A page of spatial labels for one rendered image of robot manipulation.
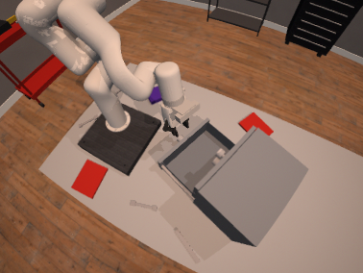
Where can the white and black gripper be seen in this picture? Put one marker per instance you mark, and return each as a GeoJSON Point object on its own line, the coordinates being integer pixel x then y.
{"type": "Point", "coordinates": [169, 119]}

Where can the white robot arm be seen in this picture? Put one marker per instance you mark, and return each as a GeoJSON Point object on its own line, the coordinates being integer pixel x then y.
{"type": "Point", "coordinates": [83, 19]}

